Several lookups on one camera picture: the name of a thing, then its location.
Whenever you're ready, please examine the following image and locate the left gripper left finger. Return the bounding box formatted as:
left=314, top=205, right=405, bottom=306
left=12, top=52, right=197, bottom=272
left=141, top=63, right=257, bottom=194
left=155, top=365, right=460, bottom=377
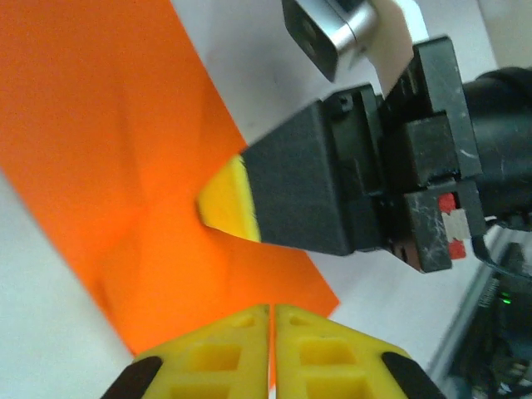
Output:
left=99, top=303, right=270, bottom=399

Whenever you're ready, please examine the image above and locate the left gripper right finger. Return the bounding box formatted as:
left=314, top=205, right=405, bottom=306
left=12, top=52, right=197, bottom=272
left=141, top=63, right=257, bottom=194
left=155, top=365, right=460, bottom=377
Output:
left=273, top=303, right=448, bottom=399

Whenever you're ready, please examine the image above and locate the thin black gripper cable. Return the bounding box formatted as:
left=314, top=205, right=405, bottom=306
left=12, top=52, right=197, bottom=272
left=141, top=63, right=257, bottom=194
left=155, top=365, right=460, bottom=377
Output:
left=469, top=232, right=532, bottom=279

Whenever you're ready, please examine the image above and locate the aluminium mounting rail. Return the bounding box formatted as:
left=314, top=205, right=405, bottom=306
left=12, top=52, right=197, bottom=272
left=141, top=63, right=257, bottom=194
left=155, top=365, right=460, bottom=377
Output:
left=427, top=265, right=504, bottom=375

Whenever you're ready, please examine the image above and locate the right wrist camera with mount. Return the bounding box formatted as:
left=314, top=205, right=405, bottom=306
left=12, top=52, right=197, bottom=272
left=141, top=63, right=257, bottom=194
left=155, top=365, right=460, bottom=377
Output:
left=281, top=0, right=429, bottom=99

